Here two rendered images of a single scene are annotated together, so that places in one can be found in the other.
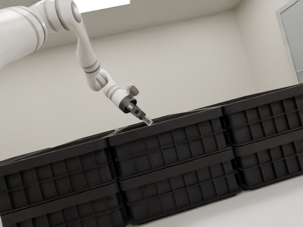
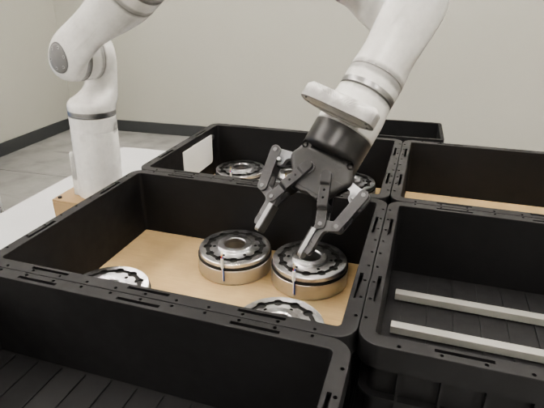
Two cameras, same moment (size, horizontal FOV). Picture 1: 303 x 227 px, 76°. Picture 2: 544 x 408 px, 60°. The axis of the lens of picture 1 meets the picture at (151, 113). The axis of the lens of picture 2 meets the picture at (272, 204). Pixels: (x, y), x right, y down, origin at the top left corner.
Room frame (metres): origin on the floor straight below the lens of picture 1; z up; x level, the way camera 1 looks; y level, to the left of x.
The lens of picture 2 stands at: (0.93, -0.45, 1.19)
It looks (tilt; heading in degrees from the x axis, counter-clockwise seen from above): 25 degrees down; 113
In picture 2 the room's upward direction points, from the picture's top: straight up
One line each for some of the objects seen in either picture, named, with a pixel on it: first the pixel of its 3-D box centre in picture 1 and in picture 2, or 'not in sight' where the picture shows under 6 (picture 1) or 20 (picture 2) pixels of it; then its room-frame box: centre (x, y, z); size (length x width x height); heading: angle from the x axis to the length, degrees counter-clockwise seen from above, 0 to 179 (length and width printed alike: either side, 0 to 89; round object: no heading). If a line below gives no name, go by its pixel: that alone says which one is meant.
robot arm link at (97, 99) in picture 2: not in sight; (88, 76); (0.24, 0.27, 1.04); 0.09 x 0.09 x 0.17; 79
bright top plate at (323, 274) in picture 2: not in sight; (309, 260); (0.77, 0.07, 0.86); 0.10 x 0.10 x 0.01
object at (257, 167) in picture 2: not in sight; (240, 169); (0.53, 0.35, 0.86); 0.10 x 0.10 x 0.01
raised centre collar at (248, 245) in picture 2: not in sight; (235, 244); (0.66, 0.06, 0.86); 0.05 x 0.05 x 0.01
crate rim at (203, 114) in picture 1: (158, 124); (210, 235); (0.67, -0.01, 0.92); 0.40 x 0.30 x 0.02; 5
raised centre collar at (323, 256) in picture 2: not in sight; (309, 257); (0.77, 0.07, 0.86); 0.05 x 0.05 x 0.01
